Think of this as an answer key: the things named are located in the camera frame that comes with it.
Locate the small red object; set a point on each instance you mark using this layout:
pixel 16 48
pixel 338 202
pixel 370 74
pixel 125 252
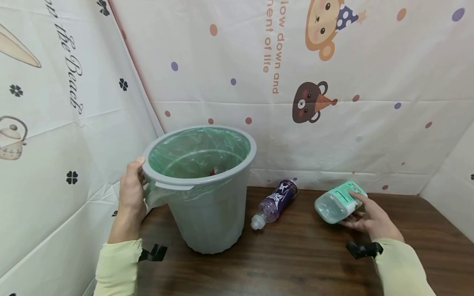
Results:
pixel 217 170

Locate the person's right forearm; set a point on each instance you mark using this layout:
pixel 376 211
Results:
pixel 401 269

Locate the grey plastic trash bin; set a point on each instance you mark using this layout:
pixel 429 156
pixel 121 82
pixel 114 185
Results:
pixel 211 218

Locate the person's right index finger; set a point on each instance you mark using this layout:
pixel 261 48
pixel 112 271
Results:
pixel 360 198

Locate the purple label plastic bottle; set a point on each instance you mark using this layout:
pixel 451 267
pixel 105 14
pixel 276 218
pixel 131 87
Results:
pixel 276 201

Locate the person's left hand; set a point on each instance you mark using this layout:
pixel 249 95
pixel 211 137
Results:
pixel 130 197

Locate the person's right thumb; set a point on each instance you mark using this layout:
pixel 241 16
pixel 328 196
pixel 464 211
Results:
pixel 353 224

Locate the person's left thumb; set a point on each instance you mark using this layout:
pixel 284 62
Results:
pixel 140 169

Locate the person's left forearm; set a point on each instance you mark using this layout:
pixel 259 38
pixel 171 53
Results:
pixel 120 263

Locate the person's right hand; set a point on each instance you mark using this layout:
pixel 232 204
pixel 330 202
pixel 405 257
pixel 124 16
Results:
pixel 379 222

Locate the black wrist band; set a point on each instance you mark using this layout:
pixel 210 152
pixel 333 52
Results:
pixel 153 253
pixel 364 249

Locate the green label clear bottle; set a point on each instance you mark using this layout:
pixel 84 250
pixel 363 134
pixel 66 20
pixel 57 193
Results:
pixel 335 205

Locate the green plastic bin liner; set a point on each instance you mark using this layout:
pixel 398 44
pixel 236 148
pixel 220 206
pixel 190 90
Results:
pixel 192 150

